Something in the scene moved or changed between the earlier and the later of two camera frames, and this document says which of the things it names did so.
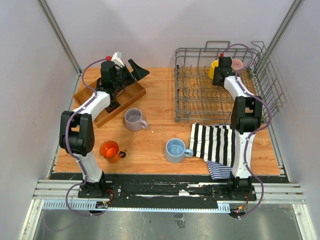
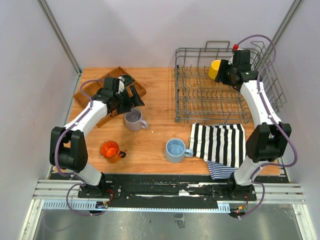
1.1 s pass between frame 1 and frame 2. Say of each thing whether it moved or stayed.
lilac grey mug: stayed
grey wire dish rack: stayed
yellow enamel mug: stayed
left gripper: moved
